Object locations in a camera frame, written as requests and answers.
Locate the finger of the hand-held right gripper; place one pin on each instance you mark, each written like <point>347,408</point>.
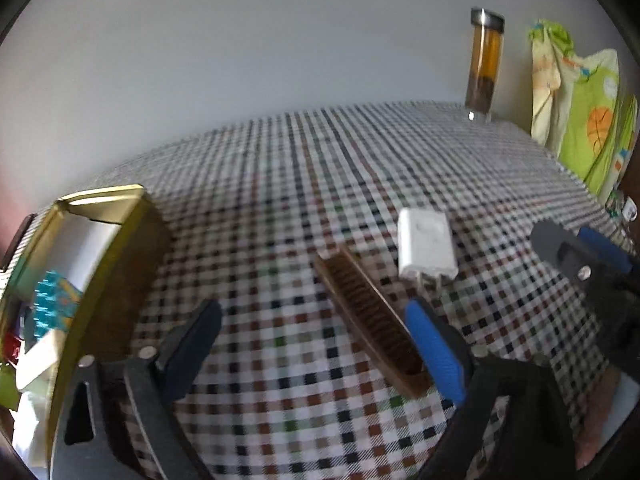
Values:
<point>555,242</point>
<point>602,247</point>

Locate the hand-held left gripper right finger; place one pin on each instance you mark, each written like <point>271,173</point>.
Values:
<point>435,350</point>

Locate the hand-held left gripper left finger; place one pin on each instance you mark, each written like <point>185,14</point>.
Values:
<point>195,345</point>

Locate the wooden brush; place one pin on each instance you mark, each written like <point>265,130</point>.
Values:
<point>370,310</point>

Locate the gold metal tin box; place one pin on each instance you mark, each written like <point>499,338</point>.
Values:
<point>125,280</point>

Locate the white charger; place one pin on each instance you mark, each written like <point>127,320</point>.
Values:
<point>425,245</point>

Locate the blue toy brick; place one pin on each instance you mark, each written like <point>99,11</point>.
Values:
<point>50,305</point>

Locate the white cardboard box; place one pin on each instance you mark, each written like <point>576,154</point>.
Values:
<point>40,360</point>

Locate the person's right hand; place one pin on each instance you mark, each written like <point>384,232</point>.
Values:
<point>597,410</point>

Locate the green printed cloth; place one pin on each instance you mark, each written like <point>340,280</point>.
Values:
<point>585,110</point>

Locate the glass tea bottle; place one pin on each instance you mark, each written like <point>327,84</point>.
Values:
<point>484,60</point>

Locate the checkered tablecloth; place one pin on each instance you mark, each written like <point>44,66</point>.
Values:
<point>300,160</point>

